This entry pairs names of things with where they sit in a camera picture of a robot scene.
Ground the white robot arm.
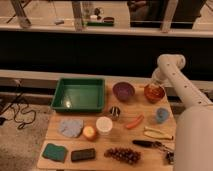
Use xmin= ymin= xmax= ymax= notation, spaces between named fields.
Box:
xmin=152 ymin=54 xmax=213 ymax=171

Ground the red bowl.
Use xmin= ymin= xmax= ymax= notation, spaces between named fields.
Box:
xmin=144 ymin=84 xmax=165 ymax=103

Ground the purple bowl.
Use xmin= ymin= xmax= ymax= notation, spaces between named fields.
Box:
xmin=113 ymin=82 xmax=135 ymax=102

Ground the yellow banana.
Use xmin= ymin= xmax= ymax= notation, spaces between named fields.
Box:
xmin=144 ymin=126 xmax=174 ymax=140

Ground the bunch of dark grapes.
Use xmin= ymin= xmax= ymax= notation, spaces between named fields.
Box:
xmin=104 ymin=148 xmax=141 ymax=165

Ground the blue cup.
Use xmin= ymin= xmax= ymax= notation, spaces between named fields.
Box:
xmin=155 ymin=108 xmax=169 ymax=124

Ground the orange carrot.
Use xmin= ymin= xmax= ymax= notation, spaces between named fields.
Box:
xmin=125 ymin=115 xmax=144 ymax=129

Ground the small metal can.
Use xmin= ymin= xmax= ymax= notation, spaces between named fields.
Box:
xmin=109 ymin=106 xmax=121 ymax=120

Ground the white round container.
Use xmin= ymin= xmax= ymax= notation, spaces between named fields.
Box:
xmin=96 ymin=117 xmax=113 ymax=135

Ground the red yellow apple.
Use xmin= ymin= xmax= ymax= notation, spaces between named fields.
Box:
xmin=83 ymin=126 xmax=97 ymax=141

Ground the dark rectangular sponge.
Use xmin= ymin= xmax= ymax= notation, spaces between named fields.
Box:
xmin=71 ymin=148 xmax=96 ymax=162

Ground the blue grey cloth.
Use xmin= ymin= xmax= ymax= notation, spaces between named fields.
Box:
xmin=58 ymin=119 xmax=84 ymax=138

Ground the green sponge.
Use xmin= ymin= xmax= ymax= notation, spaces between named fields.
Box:
xmin=42 ymin=143 xmax=68 ymax=162

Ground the green plastic tray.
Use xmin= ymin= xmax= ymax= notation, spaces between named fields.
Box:
xmin=51 ymin=78 xmax=105 ymax=113

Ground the black handled fork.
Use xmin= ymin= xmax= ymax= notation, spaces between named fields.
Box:
xmin=132 ymin=140 xmax=174 ymax=152

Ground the black floor cable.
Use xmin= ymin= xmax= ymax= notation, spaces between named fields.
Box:
xmin=0 ymin=79 xmax=37 ymax=131

